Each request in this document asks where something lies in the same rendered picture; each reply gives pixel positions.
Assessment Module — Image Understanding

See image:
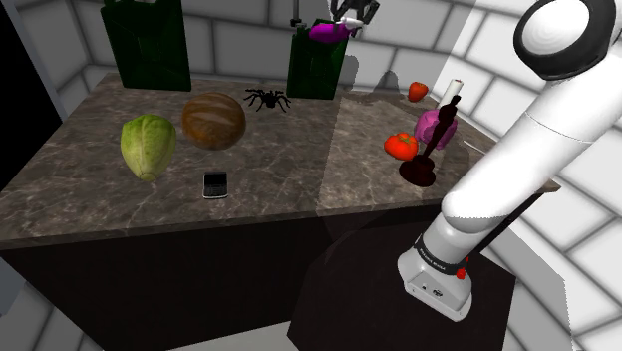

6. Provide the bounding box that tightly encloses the small dark green canister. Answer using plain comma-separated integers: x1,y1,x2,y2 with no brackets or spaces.
285,19,351,102

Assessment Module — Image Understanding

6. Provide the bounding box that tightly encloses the black mobile phone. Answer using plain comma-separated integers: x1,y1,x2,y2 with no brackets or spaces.
201,171,229,200

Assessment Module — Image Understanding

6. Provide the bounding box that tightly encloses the green cabbage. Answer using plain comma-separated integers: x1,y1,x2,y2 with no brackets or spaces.
120,114,178,183

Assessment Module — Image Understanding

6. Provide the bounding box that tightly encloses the magenta bottle with white cap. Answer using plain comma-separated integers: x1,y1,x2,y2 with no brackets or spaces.
308,16,364,45

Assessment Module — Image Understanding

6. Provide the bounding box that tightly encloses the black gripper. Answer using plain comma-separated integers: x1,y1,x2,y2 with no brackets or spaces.
330,0,382,27

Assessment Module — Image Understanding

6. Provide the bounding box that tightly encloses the dark statuette on round base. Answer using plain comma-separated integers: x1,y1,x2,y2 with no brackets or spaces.
399,95,463,188

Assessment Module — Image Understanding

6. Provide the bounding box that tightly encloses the white cylinder roll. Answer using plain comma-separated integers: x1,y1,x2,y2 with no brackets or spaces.
437,78,466,111

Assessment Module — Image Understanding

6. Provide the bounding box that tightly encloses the red tomato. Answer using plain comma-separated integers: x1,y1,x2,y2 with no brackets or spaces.
383,132,420,163

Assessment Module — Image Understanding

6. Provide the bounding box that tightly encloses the dark counter cabinet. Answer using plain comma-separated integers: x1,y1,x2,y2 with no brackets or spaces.
0,202,441,351

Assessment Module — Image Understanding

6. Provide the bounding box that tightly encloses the purple cabbage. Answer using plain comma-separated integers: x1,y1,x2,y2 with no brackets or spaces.
414,109,459,152

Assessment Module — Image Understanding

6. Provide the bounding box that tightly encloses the dark robot stand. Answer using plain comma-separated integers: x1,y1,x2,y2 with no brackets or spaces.
286,213,517,351

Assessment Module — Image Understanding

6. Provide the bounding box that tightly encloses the brown striped pumpkin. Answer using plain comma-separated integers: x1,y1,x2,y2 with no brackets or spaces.
180,91,247,152

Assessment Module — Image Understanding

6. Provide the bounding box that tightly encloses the black toy spider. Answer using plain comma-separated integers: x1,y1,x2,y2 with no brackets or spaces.
243,88,293,114

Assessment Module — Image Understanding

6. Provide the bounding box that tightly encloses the large dark green canister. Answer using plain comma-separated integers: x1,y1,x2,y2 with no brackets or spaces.
100,0,193,93

